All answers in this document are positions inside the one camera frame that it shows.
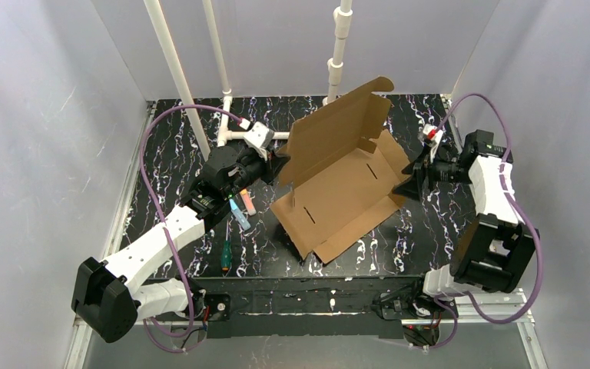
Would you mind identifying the brown cardboard box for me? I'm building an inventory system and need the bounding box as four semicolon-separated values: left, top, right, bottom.
270;76;409;264

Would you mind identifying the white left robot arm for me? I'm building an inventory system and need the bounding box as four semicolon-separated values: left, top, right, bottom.
71;146;290;343

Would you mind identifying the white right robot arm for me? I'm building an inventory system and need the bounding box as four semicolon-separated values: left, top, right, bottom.
392;125;535;298

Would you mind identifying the orange pink marker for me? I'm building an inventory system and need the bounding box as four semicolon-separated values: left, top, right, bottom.
240;189;257;216

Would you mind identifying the light blue marker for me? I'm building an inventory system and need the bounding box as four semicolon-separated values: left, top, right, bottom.
229;199;251;231

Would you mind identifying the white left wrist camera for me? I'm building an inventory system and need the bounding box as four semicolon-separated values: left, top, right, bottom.
240;118;275;150

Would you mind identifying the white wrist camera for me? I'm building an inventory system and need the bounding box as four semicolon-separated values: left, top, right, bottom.
240;118;275;150
419;124;444;162

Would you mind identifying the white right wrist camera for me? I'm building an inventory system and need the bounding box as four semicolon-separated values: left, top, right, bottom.
419;124;444;162

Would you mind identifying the green handled screwdriver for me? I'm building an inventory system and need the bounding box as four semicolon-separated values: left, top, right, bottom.
220;241;233;272

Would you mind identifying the black front mounting rail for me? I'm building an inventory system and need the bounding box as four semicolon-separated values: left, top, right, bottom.
154;274;459;340

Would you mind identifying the white PVC pipe frame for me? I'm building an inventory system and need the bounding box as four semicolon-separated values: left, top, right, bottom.
142;0;355;161

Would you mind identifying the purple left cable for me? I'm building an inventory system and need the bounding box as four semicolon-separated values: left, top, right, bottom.
139;104;253;354

